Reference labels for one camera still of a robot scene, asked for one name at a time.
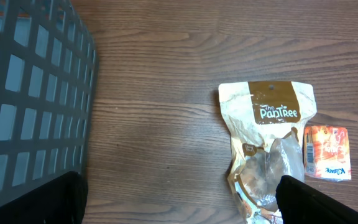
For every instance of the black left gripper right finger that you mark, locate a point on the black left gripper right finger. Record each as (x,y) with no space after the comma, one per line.
(301,204)

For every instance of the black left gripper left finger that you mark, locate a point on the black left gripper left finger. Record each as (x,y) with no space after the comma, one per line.
(60,201)

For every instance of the orange snack packet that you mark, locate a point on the orange snack packet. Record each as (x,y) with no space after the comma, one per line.
(327,153)

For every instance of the beige granola bag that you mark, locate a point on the beige granola bag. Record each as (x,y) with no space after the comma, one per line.
(266,121)

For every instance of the grey plastic mesh basket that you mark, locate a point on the grey plastic mesh basket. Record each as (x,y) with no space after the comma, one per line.
(48,72)

